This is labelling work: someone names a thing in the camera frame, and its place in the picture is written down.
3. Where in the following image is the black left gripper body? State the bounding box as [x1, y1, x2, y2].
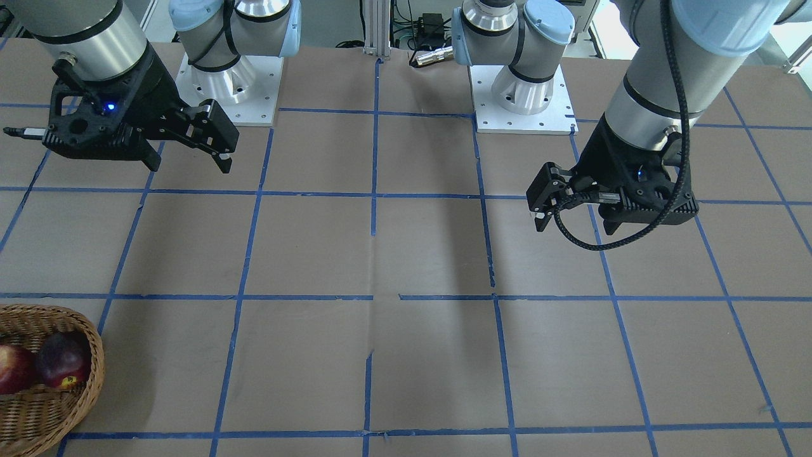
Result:
[571, 117, 683, 235]

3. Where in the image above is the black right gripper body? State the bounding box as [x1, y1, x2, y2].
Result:
[3, 44, 191, 171]

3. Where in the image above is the dark red apple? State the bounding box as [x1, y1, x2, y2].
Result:
[35, 331, 92, 390]

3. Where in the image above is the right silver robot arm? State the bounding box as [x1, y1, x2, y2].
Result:
[3, 1, 301, 174]

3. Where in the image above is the woven wicker basket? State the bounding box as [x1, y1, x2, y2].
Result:
[1, 304, 105, 456]

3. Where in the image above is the silver cylindrical connector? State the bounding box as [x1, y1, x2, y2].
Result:
[409, 46, 454, 69]

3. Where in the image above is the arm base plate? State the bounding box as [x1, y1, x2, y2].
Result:
[469, 65, 579, 135]
[175, 56, 285, 128]

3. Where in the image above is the aluminium frame post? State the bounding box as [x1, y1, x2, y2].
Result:
[360, 1, 392, 61]

